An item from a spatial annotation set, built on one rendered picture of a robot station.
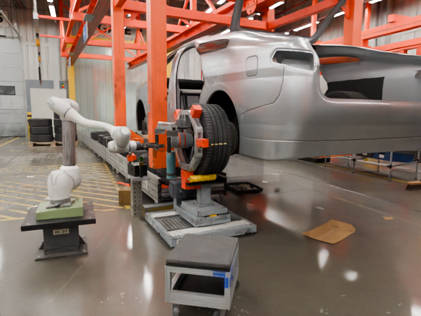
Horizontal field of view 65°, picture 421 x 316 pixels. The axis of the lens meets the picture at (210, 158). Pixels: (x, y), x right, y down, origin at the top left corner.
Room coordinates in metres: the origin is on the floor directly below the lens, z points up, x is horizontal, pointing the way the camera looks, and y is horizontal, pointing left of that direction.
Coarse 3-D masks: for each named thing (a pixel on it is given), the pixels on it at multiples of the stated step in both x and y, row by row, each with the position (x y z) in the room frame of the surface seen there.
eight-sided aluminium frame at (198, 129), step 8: (184, 112) 3.01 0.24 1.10; (192, 120) 2.85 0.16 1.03; (176, 128) 3.23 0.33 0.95; (200, 128) 2.80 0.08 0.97; (200, 136) 2.80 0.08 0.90; (176, 152) 3.20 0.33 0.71; (200, 152) 2.79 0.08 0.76; (184, 160) 3.15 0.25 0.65; (192, 160) 2.85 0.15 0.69; (184, 168) 3.01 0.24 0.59; (192, 168) 2.91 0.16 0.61
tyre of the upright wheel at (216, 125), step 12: (204, 108) 2.92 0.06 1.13; (216, 108) 2.98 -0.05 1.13; (204, 120) 2.83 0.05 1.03; (216, 120) 2.86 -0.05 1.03; (228, 120) 2.91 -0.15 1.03; (204, 132) 2.83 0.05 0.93; (216, 132) 2.81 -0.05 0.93; (228, 132) 2.86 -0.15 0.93; (216, 144) 2.79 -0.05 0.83; (228, 144) 2.85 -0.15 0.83; (204, 156) 2.82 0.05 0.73; (216, 156) 2.83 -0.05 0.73; (228, 156) 2.87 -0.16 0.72; (204, 168) 2.85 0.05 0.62; (216, 168) 2.92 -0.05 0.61
